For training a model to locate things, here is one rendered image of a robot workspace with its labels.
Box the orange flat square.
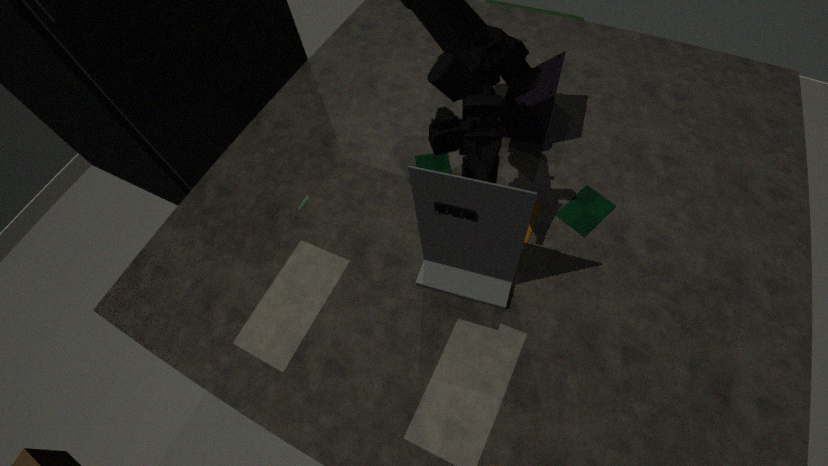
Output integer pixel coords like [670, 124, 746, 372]
[522, 200, 542, 250]

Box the grey panel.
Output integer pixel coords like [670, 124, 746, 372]
[408, 166, 537, 310]

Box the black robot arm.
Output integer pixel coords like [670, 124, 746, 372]
[401, 0, 541, 156]

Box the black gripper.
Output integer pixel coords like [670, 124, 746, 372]
[462, 95, 506, 183]

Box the green flat square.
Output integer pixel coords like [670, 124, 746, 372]
[415, 152, 452, 174]
[556, 185, 615, 237]

